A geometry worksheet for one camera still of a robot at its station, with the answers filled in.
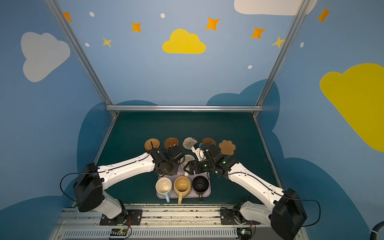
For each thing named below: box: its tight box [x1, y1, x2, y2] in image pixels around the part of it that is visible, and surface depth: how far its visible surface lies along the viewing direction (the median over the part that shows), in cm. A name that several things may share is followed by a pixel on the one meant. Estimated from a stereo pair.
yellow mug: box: [174, 176, 192, 204], surface depth 80 cm
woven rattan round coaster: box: [144, 138, 161, 151], surface depth 106 cm
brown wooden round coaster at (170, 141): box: [164, 137, 180, 150], surface depth 106 cm
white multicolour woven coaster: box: [182, 137, 198, 150], surface depth 107 cm
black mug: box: [192, 175, 210, 203], surface depth 80 cm
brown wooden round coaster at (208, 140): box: [201, 137, 217, 147], surface depth 107 cm
